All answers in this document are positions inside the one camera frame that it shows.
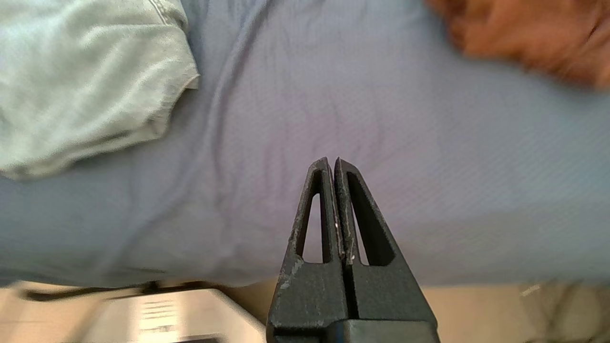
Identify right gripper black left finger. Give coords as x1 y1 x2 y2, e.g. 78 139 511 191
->
266 157 351 343

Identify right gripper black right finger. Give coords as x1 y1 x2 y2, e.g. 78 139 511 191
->
334 157 440 343

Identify rust brown shorts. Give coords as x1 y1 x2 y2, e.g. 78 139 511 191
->
424 0 610 89

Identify light blue denim shorts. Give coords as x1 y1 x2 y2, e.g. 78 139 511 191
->
0 0 201 181

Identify silver robot base chassis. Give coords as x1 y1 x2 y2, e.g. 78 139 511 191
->
62 286 267 343

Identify blue bed cover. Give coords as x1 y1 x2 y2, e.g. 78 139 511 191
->
0 0 610 289

